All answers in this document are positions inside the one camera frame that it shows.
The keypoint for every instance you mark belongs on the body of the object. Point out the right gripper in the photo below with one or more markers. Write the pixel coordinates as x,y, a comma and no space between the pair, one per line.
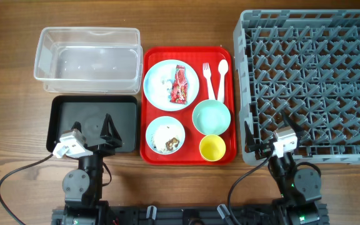
261,150

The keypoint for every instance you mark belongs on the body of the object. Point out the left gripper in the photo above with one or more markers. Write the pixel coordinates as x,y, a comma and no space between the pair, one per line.
112,139

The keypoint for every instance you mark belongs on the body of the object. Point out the yellow cup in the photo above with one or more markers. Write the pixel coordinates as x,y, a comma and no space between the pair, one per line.
212,148

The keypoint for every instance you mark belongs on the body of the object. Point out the green bowl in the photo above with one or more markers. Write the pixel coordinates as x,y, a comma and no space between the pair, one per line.
211,117

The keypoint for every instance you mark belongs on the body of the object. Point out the small light blue bowl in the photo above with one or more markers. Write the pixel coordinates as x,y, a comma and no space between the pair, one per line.
161,130

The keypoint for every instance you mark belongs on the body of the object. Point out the brown food scrap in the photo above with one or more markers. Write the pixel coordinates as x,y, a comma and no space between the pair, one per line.
172,144

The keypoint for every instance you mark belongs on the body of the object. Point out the large light blue plate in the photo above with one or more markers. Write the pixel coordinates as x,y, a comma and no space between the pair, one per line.
158,90

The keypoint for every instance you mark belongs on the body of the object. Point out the white plastic spoon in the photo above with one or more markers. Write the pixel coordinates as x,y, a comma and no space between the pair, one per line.
223,68

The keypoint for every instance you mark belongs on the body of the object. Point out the white tissue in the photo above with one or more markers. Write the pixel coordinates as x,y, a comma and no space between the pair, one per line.
167,85

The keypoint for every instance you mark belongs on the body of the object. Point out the white plastic fork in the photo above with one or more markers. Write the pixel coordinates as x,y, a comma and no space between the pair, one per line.
207,74

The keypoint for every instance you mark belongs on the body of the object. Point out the red snack wrapper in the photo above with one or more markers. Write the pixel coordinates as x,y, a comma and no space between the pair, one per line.
179,90

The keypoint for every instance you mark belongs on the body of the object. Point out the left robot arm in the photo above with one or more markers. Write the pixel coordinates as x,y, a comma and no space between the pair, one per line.
83,186

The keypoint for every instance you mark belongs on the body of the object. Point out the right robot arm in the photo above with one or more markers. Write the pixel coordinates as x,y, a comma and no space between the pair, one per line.
298,183

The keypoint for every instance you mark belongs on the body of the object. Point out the grey dishwasher rack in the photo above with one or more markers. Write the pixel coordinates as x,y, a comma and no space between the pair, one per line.
305,63

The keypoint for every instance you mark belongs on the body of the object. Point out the black tray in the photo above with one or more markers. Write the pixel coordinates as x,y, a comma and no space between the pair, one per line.
90,112

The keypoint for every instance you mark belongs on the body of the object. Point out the clear plastic bin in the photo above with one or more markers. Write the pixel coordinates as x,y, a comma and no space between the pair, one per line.
106,60

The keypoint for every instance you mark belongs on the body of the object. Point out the red serving tray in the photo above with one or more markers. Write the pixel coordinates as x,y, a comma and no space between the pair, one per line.
189,154

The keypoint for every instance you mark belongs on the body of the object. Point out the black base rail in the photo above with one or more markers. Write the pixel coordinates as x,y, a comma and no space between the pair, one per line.
248,214

